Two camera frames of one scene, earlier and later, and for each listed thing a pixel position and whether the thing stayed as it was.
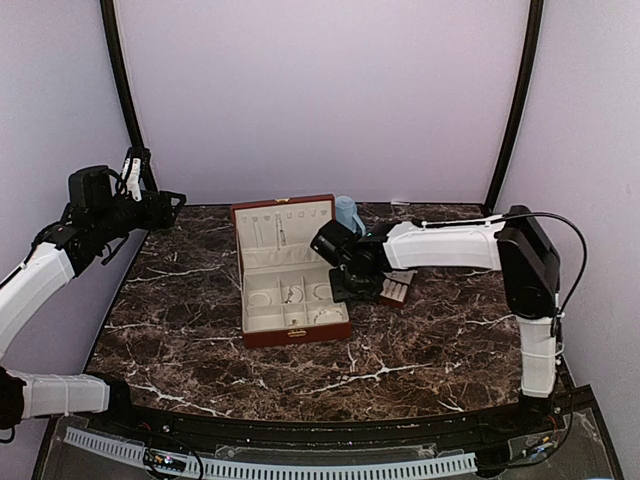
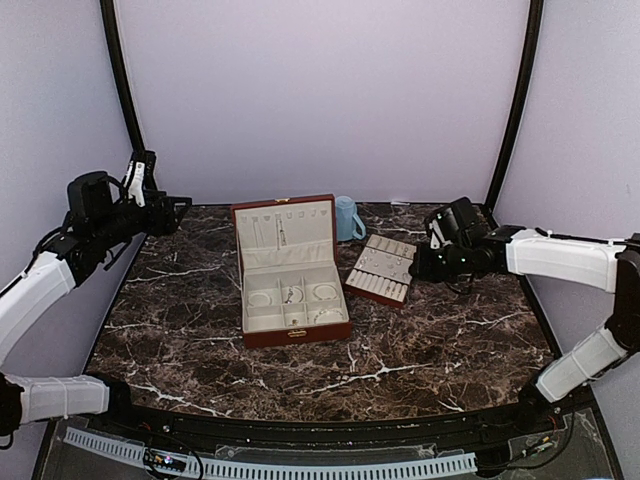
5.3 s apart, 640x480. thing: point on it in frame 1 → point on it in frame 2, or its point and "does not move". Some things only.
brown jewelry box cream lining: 284,283 does not move
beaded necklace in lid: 280,232 does not move
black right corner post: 521,103 does not move
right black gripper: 339,291 → 421,266
